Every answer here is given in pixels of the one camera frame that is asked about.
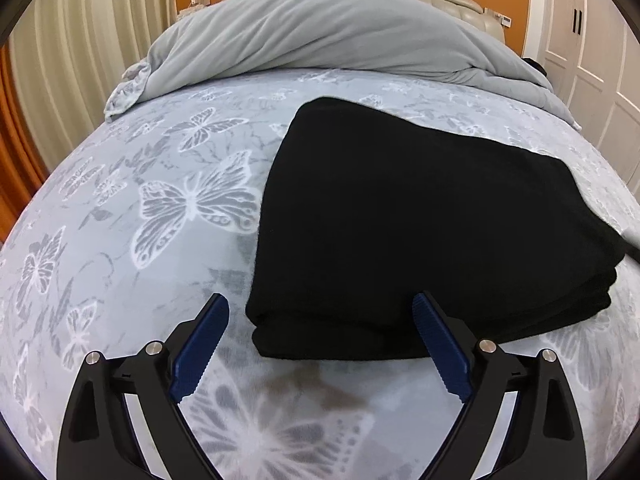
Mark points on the white wall socket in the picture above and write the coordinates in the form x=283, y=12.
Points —
x=200, y=2

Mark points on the orange curtain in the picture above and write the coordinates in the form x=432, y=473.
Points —
x=15, y=160

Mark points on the black pants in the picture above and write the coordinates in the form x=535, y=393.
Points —
x=400, y=210

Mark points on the white wardrobe doors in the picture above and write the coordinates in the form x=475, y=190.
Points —
x=590, y=35

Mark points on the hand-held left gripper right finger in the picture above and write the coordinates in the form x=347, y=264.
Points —
x=442, y=350

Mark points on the grey duvet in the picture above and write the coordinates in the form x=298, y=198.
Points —
x=325, y=30

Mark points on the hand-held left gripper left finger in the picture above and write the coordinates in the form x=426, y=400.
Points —
x=200, y=350

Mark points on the butterfly print bed sheet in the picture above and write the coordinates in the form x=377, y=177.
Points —
x=125, y=260

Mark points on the small dark object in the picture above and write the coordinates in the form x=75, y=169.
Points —
x=536, y=66

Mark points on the cream pleated curtain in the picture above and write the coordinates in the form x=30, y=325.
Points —
x=75, y=35

